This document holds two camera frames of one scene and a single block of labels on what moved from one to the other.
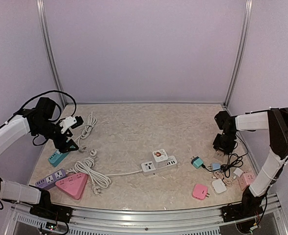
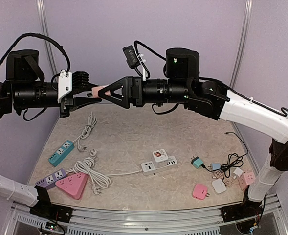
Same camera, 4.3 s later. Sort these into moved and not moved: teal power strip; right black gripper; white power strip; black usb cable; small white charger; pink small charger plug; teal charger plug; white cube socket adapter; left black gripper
Moved: right black gripper; left black gripper; pink small charger plug
Not moved: black usb cable; white cube socket adapter; white power strip; small white charger; teal charger plug; teal power strip
